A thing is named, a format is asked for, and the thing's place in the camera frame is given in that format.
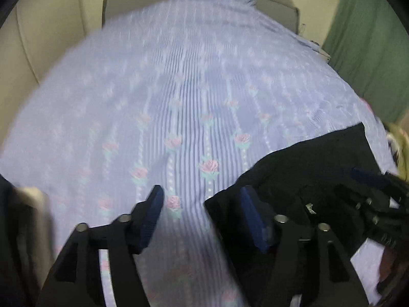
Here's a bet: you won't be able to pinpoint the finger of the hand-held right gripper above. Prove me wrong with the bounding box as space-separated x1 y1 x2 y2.
351 166 409 199
334 184 404 229

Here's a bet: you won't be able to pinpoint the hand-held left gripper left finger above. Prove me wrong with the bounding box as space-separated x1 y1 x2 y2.
37 185 165 307

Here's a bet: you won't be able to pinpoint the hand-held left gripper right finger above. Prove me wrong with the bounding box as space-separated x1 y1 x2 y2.
240 185 371 307

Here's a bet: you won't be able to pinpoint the black pants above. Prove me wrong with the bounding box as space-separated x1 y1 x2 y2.
204 122 400 307

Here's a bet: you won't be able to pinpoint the person's right hand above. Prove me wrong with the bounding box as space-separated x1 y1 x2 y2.
377 248 406 295

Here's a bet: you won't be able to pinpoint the yellow cloth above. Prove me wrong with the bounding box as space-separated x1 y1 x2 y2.
385 122 409 181

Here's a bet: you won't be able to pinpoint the purple floral striped bed sheet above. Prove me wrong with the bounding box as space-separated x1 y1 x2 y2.
0 0 398 307

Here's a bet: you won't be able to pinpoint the white nightstand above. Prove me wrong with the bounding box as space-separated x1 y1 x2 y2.
315 46 332 63

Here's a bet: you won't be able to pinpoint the green curtain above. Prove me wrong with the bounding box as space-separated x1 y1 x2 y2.
321 0 409 122

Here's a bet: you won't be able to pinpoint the grey padded headboard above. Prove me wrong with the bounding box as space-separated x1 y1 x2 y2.
102 0 301 34

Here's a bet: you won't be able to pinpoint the cream sliding wardrobe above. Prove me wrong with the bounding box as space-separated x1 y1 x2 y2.
0 0 107 135

